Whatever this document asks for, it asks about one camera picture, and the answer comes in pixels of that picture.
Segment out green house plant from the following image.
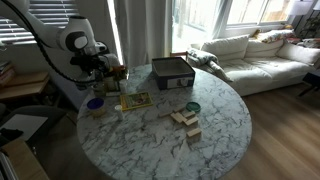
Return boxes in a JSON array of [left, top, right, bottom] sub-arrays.
[[299, 16, 320, 40]]

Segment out white shade floor lamp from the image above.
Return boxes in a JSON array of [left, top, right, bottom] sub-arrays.
[[288, 0, 313, 34]]

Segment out white sectional sofa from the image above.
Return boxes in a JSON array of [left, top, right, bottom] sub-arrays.
[[188, 29, 320, 98]]

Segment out grey folded blanket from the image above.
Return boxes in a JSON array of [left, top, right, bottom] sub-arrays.
[[187, 48, 234, 83]]

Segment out blue bowl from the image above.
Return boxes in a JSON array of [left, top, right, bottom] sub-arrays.
[[86, 97, 106, 111]]

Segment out black coffee table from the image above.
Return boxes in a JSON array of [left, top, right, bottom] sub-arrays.
[[298, 71, 320, 98]]

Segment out white sheer curtain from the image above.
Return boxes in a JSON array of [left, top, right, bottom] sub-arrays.
[[113, 0, 174, 68]]

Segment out red cap sauce bottle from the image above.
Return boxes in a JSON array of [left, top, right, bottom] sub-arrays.
[[112, 65, 121, 79], [119, 65, 128, 80]]

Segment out wooden desk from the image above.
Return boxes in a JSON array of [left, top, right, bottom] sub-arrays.
[[0, 71, 51, 101]]

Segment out white flat board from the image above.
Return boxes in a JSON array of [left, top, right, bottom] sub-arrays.
[[0, 113, 49, 141]]

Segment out navy open cardboard box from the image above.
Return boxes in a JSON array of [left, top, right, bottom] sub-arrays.
[[151, 56, 197, 91]]

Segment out brown cardboard box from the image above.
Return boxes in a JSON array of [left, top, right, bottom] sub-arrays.
[[0, 138, 51, 180]]

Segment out stack of books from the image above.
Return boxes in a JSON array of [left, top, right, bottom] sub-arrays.
[[0, 60, 16, 87]]

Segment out yellow picture book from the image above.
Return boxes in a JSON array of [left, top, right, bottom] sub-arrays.
[[119, 91, 154, 112]]

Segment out wooden chair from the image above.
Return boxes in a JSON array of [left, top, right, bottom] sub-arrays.
[[169, 50, 190, 63]]

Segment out white window blinds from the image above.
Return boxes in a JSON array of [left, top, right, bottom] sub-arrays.
[[0, 0, 86, 44]]

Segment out small white pill bottle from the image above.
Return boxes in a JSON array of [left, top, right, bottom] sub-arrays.
[[114, 104, 124, 122]]

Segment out white window frame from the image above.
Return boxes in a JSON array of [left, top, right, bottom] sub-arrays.
[[171, 0, 320, 38]]

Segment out floral sofa pillow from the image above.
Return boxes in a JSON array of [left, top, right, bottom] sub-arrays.
[[256, 29, 296, 44]]

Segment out green round lid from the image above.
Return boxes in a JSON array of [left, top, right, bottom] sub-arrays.
[[185, 101, 202, 113]]

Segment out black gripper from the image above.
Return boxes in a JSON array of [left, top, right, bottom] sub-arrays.
[[83, 53, 113, 88]]

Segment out patterned sofa pillow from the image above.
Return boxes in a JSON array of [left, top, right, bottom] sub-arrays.
[[295, 37, 320, 50]]

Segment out small wooden block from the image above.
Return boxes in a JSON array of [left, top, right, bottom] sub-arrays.
[[172, 104, 187, 113], [181, 110, 197, 119], [185, 127, 203, 138], [184, 116, 200, 127], [158, 109, 174, 118], [169, 112, 188, 124]]

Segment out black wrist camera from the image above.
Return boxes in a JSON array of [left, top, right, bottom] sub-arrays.
[[69, 55, 88, 67]]

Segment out black cloth item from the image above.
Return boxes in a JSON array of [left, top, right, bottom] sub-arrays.
[[0, 128, 24, 145]]

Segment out white cap bottle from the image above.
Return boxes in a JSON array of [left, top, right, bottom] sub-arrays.
[[118, 78, 129, 95]]

